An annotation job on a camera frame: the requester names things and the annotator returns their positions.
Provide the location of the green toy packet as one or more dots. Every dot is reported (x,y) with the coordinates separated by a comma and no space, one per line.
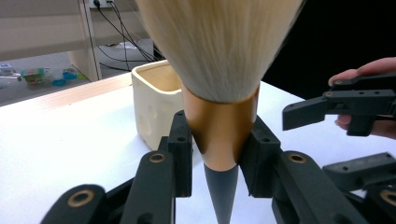
(32,76)

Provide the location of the makeup brush with gold ferrule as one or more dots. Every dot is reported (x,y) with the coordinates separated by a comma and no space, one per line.
(218,62)

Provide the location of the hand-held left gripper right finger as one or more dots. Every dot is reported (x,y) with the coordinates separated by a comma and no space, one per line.
(261,165)

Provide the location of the blue plastic toy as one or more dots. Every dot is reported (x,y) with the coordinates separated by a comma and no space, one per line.
(65,77)

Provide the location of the clear plastic bag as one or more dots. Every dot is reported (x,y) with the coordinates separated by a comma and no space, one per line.
(6,70)

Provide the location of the black curtain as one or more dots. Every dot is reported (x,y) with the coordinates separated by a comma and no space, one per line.
(327,31)

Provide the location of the light wooden desk frame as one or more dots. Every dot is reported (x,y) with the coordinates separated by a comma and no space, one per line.
(88,56)

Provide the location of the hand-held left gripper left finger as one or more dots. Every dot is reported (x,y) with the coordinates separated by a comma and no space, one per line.
(182,161)

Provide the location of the cream square ceramic cup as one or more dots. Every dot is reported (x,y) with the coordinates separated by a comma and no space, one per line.
(155,102)

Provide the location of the white wall socket strip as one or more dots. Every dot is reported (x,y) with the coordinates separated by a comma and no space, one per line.
(102,3)

